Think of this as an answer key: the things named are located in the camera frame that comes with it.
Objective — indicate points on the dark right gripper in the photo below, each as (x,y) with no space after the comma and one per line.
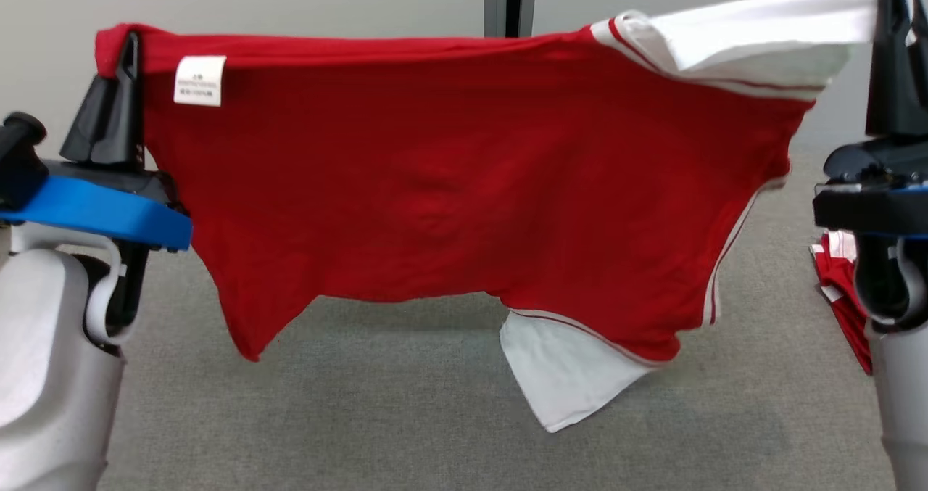
(881,163)

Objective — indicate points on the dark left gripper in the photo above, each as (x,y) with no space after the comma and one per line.
(123,178)

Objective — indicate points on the red shorts with white trim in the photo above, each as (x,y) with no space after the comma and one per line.
(471,186)

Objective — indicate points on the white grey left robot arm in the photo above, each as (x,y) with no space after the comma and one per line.
(43,375)

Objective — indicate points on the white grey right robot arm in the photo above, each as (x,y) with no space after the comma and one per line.
(906,418)

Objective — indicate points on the red white garment pile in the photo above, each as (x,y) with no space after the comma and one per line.
(841,288)

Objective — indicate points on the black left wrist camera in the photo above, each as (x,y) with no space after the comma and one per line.
(18,164)

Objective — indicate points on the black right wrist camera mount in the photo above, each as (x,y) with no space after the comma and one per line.
(870,212)

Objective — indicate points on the grey metal partition post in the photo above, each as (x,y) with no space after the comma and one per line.
(500,1)

